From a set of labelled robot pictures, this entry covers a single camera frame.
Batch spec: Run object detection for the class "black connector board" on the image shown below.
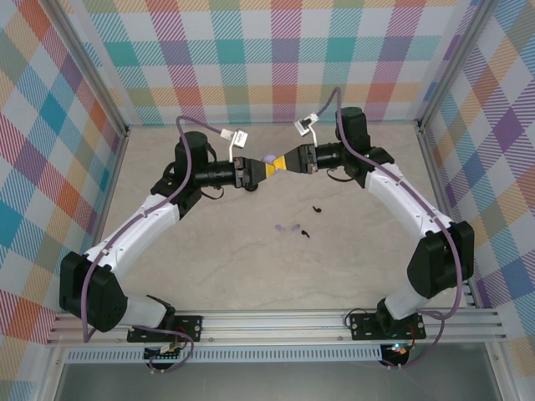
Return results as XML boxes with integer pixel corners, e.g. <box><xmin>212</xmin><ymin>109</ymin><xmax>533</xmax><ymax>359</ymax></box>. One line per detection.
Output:
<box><xmin>144</xmin><ymin>343</ymin><xmax>185</xmax><ymax>362</ymax></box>

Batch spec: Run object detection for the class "lit controller board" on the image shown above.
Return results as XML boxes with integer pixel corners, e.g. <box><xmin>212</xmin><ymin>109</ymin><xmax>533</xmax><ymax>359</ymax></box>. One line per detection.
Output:
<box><xmin>384</xmin><ymin>341</ymin><xmax>413</xmax><ymax>358</ymax></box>

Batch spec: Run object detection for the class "grey metal panel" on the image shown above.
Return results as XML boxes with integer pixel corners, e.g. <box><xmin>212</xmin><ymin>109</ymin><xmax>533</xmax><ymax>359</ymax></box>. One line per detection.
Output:
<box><xmin>53</xmin><ymin>361</ymin><xmax>502</xmax><ymax>401</ymax></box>

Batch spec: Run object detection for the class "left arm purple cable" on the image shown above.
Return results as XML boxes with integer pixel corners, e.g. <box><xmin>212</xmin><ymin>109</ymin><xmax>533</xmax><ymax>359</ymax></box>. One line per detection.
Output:
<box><xmin>82</xmin><ymin>115</ymin><xmax>225</xmax><ymax>374</ymax></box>

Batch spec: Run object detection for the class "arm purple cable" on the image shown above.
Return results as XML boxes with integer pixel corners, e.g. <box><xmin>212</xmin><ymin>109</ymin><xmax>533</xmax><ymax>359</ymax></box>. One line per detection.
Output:
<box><xmin>82</xmin><ymin>115</ymin><xmax>225</xmax><ymax>374</ymax></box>
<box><xmin>317</xmin><ymin>87</ymin><xmax>466</xmax><ymax>371</ymax></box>

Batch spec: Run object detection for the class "aluminium frame side rail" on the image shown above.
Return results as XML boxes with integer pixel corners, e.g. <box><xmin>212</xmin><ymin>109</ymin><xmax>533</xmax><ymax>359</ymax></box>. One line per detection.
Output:
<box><xmin>74</xmin><ymin>127</ymin><xmax>130</xmax><ymax>313</ymax></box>
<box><xmin>416</xmin><ymin>119</ymin><xmax>478</xmax><ymax>309</ymax></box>

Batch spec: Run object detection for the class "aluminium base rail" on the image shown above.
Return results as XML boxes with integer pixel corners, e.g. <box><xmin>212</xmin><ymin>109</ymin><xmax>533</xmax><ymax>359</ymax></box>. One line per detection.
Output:
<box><xmin>45</xmin><ymin>307</ymin><xmax>507</xmax><ymax>346</ymax></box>

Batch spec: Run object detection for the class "aluminium frame post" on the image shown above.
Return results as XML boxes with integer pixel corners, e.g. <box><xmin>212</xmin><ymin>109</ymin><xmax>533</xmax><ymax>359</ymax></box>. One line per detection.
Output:
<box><xmin>416</xmin><ymin>0</ymin><xmax>503</xmax><ymax>131</ymax></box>
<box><xmin>48</xmin><ymin>0</ymin><xmax>130</xmax><ymax>137</ymax></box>

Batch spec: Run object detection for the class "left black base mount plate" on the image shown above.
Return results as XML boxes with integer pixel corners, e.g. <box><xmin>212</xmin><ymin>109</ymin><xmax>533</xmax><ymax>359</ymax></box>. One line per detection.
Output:
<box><xmin>127</xmin><ymin>315</ymin><xmax>204</xmax><ymax>343</ymax></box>

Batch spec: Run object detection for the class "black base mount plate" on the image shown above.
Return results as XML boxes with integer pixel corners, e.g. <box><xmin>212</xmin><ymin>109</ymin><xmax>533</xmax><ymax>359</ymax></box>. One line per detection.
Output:
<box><xmin>127</xmin><ymin>315</ymin><xmax>204</xmax><ymax>343</ymax></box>
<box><xmin>349</xmin><ymin>312</ymin><xmax>427</xmax><ymax>341</ymax></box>

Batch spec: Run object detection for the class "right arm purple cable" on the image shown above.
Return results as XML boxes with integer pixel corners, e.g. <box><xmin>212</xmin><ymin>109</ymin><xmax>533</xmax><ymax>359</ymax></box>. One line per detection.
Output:
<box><xmin>317</xmin><ymin>87</ymin><xmax>466</xmax><ymax>371</ymax></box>

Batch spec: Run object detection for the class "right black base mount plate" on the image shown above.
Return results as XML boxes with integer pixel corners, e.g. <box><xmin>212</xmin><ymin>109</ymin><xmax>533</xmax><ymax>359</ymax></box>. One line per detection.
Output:
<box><xmin>349</xmin><ymin>312</ymin><xmax>427</xmax><ymax>341</ymax></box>

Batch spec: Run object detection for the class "perforated grey cable duct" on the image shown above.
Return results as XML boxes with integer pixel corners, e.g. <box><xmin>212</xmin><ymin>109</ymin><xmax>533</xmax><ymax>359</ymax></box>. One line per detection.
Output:
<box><xmin>66</xmin><ymin>348</ymin><xmax>384</xmax><ymax>364</ymax></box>

